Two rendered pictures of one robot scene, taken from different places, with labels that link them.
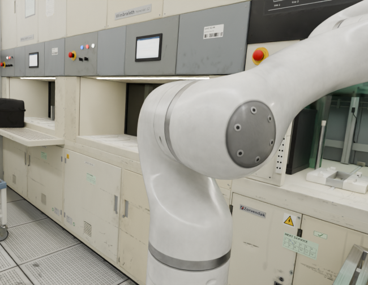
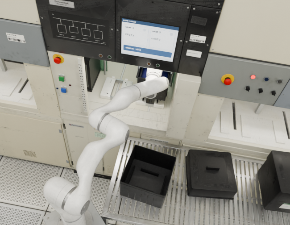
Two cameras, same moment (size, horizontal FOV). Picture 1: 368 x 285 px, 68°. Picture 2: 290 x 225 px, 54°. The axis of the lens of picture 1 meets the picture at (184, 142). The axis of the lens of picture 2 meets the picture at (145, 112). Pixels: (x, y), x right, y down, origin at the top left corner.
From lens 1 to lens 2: 1.31 m
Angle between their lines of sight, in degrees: 51
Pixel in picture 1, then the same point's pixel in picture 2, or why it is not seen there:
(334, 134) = not seen: hidden behind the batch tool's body
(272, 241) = (89, 135)
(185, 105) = (68, 209)
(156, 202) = (62, 214)
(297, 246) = (101, 135)
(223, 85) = (76, 205)
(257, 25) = (51, 42)
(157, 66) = not seen: outside the picture
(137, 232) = (1, 137)
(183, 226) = (72, 217)
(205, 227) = not seen: hidden behind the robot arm
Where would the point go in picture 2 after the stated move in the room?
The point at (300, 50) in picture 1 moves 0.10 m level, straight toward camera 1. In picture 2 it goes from (89, 163) to (90, 182)
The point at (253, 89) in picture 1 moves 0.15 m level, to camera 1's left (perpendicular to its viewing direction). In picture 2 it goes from (83, 202) to (50, 218)
